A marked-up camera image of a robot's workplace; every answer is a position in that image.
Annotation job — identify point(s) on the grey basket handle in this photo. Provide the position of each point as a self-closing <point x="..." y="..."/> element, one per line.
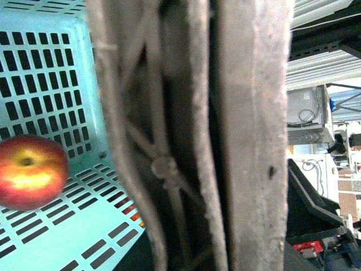
<point x="193" y="95"/>

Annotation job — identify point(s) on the red yellow apple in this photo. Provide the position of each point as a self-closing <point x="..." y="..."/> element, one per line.
<point x="34" y="171"/>

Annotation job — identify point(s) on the red yellow mango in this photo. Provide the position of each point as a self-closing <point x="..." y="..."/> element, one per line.
<point x="129" y="209"/>

